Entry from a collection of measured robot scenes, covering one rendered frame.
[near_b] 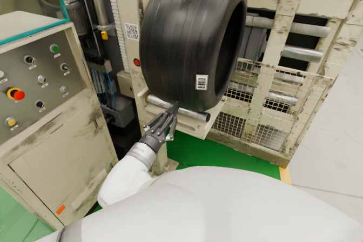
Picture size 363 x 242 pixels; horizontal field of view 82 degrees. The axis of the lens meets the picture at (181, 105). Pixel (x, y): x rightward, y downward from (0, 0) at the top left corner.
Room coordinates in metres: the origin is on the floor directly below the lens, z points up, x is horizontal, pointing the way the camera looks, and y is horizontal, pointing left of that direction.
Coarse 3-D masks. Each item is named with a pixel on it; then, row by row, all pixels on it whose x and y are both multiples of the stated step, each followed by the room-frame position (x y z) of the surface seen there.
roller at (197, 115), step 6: (150, 96) 0.86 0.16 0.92; (150, 102) 0.84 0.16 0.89; (156, 102) 0.82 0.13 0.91; (162, 102) 0.81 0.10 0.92; (168, 108) 0.79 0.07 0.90; (180, 108) 0.77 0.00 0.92; (186, 114) 0.74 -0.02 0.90; (192, 114) 0.73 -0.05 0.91; (198, 114) 0.72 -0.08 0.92; (204, 114) 0.72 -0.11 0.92; (204, 120) 0.70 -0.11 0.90
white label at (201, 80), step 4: (196, 76) 0.60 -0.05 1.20; (200, 76) 0.60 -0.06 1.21; (204, 76) 0.60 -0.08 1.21; (196, 80) 0.60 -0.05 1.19; (200, 80) 0.60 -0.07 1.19; (204, 80) 0.60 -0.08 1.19; (196, 84) 0.60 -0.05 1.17; (200, 84) 0.60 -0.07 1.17; (204, 84) 0.60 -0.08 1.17; (196, 88) 0.60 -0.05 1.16; (200, 88) 0.60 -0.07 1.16; (204, 88) 0.60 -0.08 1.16
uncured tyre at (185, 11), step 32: (160, 0) 0.77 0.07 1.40; (192, 0) 0.72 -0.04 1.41; (224, 0) 0.73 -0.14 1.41; (160, 32) 0.69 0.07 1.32; (192, 32) 0.65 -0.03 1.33; (224, 32) 0.70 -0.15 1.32; (160, 64) 0.65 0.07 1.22; (192, 64) 0.61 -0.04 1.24; (224, 64) 1.05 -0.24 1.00; (160, 96) 0.70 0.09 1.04; (192, 96) 0.61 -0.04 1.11
